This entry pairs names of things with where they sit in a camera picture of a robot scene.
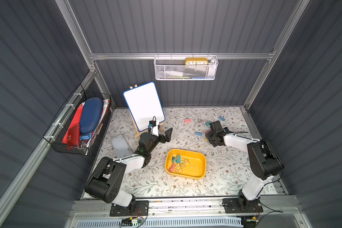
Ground yellow binder clip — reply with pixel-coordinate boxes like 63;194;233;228
175;163;185;173

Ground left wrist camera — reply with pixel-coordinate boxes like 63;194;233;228
148;116;160;137

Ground white wire wall basket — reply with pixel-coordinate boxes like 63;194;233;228
154;55;219;81

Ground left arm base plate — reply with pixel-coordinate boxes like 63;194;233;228
109;200;149;217

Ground blue oval case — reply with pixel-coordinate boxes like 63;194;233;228
79;97;104;135

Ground yellow plastic storage box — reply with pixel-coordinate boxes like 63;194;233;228
164;149;207;180

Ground yellow clock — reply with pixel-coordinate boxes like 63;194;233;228
185;57;209;66

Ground black wire side basket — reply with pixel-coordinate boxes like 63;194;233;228
43;86;112;156

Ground red folder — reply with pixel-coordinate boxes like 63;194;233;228
62;102;85;146

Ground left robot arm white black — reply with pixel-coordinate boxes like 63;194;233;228
85;128;173;207

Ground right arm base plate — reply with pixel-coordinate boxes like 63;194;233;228
222;198;263;214

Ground whiteboard with blue frame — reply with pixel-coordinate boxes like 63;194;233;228
123;82;165;131

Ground aluminium front rail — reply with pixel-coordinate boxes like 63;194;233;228
69;195;303;218

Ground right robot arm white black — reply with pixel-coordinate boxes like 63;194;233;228
205;121;284;211

